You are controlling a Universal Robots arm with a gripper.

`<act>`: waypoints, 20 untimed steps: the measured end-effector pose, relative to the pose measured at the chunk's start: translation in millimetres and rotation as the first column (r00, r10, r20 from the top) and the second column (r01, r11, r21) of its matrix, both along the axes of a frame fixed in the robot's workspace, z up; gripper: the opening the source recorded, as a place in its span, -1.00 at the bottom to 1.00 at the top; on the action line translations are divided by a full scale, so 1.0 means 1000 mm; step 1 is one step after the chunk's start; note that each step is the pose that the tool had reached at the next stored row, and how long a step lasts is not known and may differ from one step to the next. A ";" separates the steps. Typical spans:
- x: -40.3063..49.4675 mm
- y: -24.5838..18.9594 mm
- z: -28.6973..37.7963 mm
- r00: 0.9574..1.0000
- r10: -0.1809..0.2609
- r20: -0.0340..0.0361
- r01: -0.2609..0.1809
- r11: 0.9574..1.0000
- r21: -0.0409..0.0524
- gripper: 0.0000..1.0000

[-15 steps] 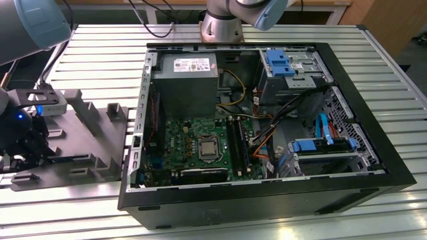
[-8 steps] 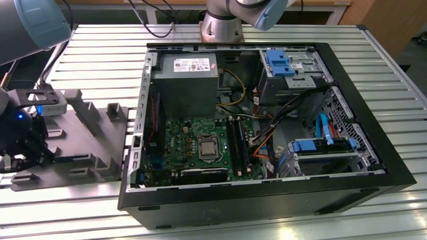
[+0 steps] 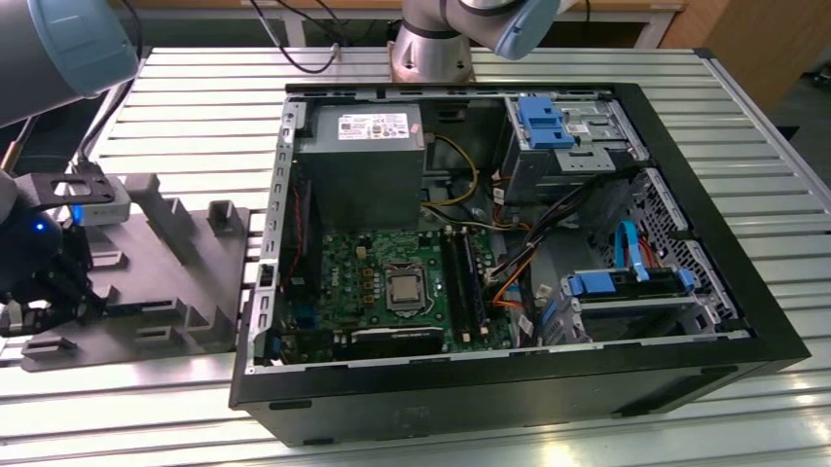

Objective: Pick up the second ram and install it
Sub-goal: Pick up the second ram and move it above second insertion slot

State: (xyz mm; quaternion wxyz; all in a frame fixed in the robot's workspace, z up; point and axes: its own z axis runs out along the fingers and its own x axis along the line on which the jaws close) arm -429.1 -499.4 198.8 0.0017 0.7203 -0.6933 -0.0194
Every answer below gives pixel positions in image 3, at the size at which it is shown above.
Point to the grey power supply unit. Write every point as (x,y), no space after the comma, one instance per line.
(363,185)

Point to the green motherboard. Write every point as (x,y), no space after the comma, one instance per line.
(351,253)

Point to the grey metal disk bay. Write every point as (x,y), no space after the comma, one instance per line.
(636,302)

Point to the black RAM stick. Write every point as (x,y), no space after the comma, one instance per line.
(472,287)
(136,309)

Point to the thin metal locking lever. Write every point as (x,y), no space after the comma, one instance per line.
(430,304)

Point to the white-legged wooden desk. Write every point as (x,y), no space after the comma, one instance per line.
(654,29)

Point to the grey plastic parts rack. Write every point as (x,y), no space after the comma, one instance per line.
(168,272)

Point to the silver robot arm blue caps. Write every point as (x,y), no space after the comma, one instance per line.
(39,63)

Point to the grey metal drive cage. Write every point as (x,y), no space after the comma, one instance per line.
(584,160)

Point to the wooden cabinet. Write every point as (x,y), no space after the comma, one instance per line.
(747,44)

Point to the black empty RAM slot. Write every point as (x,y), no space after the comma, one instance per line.
(455,287)

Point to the black graphics card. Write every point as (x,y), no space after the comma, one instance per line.
(396,343)

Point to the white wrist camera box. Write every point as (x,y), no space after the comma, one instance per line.
(107,211)

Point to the silver CPU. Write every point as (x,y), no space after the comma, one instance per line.
(406,288)

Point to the blue plastic drive carrier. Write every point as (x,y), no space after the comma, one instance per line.
(542,121)

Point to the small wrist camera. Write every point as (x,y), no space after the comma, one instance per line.
(12,318)

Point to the hard disk in blue carrier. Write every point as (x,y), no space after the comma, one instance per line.
(598,283)

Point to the black open PC case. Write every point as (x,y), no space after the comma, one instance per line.
(454,408)

